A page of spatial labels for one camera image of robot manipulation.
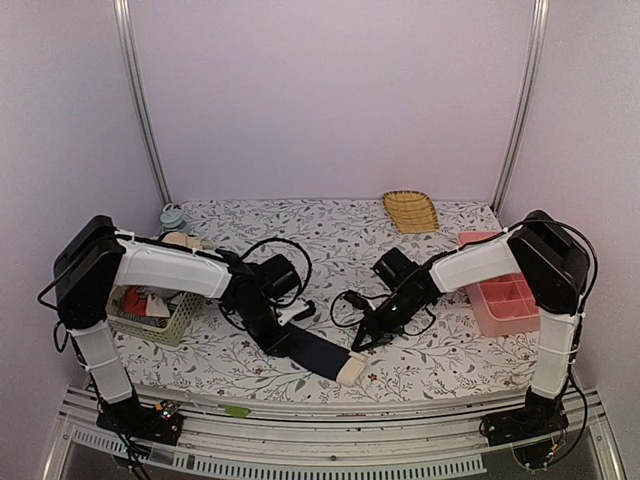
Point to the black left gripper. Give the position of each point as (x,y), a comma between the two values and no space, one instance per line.
(274,345)

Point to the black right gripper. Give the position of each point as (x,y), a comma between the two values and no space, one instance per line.
(377,332)

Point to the navy underwear with cream waistband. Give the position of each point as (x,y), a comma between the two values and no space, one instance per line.
(324,358)

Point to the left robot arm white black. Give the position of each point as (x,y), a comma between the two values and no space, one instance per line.
(101,263)

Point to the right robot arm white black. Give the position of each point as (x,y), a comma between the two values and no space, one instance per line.
(556,261)

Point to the floral tablecloth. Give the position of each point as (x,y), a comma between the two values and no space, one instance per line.
(334,244)

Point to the green tape piece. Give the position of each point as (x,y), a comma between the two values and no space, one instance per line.
(236,411)

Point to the cream perforated laundry basket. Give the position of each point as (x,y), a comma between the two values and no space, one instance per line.
(166,331)

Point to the yellow woven bamboo tray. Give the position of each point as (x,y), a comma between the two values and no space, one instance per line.
(411,212)

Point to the pink divided organizer box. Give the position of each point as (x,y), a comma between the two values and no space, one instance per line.
(504,305)

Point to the beige garment in basket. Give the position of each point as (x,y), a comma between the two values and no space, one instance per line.
(185,240)

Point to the red garment in basket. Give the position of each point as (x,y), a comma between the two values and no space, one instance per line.
(134,303)

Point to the mint lidded glass jar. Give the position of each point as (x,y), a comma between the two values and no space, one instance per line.
(172,219)

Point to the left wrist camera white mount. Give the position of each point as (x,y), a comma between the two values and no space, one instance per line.
(299,310)

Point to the aluminium front rail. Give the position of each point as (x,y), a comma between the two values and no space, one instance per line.
(428,439)

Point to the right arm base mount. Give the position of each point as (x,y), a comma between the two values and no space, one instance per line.
(535,418)

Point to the right aluminium frame post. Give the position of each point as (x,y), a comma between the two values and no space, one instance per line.
(531,67)

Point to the aluminium frame post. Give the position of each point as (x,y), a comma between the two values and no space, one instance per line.
(126,37)
(531,67)

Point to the left aluminium frame post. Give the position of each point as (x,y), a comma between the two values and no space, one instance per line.
(126,37)

